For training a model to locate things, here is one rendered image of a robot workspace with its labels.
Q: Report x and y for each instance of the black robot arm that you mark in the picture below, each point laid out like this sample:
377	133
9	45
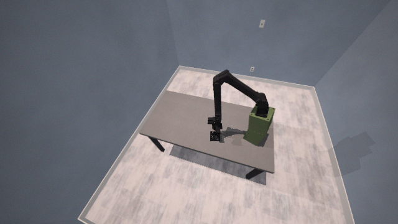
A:
226	77

